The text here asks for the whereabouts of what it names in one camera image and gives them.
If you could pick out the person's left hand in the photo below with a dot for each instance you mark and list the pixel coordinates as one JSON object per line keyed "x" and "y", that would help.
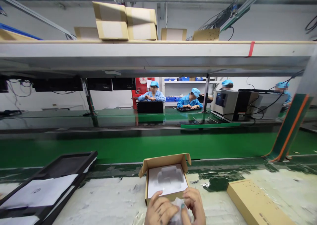
{"x": 158, "y": 210}

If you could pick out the person's right hand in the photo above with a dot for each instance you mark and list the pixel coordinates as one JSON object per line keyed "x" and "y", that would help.
{"x": 198, "y": 210}

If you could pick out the person's left fingers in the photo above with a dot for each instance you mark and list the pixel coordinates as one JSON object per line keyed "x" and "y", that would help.
{"x": 156, "y": 196}

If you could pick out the clear plastic bag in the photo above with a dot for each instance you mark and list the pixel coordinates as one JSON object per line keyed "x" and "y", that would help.
{"x": 178, "y": 216}

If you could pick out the white foam insert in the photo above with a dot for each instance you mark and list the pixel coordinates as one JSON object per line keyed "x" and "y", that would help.
{"x": 156, "y": 185}

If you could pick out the open small cardboard box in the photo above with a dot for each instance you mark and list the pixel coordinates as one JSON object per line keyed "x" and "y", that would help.
{"x": 146, "y": 168}

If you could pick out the green conveyor belt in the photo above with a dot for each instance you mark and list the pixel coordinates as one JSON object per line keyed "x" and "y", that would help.
{"x": 148, "y": 145}

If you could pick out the black upright tray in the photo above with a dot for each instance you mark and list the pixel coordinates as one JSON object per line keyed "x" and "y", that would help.
{"x": 150, "y": 107}

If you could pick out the long black tray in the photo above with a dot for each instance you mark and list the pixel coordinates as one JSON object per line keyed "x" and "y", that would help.
{"x": 71, "y": 165}

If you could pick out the black flat tray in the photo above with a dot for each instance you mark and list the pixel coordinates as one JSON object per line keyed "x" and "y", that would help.
{"x": 189, "y": 109}

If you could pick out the flat closed cardboard box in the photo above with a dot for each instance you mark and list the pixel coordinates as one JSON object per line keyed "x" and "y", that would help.
{"x": 255, "y": 202}

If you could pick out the white shelving with blue bins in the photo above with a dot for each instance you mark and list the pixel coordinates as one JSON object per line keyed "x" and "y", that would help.
{"x": 173, "y": 91}

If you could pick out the red cabinet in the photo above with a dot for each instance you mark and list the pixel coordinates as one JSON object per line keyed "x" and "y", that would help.
{"x": 140, "y": 86}

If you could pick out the large white paper sheet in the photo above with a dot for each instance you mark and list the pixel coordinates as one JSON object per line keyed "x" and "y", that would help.
{"x": 44, "y": 191}

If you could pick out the grey box machine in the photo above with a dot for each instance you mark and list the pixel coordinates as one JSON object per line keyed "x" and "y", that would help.
{"x": 232, "y": 106}

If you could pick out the small white paper sheet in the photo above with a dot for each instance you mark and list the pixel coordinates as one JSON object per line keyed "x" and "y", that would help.
{"x": 17, "y": 220}

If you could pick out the grey overhead shelf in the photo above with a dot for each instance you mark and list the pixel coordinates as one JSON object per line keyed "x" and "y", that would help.
{"x": 148, "y": 54}

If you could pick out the red tape strip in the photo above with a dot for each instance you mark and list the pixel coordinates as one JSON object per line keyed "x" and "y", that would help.
{"x": 251, "y": 49}

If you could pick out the stack of cartons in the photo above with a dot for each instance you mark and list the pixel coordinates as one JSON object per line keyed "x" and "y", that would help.
{"x": 116, "y": 24}

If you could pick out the green orange slanted post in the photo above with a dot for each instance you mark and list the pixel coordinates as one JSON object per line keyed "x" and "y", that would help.
{"x": 289, "y": 126}

